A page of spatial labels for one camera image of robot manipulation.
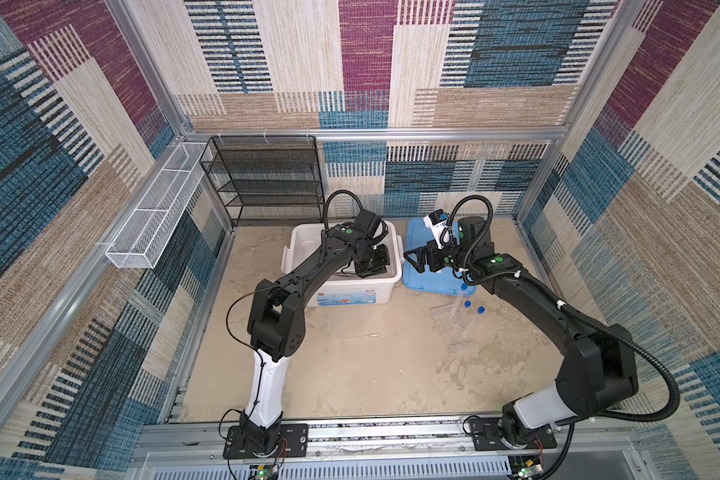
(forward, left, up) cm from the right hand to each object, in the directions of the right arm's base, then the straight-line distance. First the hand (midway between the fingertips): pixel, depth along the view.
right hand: (418, 252), depth 83 cm
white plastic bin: (-2, +23, -13) cm, 27 cm away
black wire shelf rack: (+38, +48, -3) cm, 61 cm away
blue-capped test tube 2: (-15, -15, -6) cm, 22 cm away
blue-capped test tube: (-8, -12, -6) cm, 16 cm away
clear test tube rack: (-12, -13, -20) cm, 27 cm away
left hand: (+1, +7, -7) cm, 10 cm away
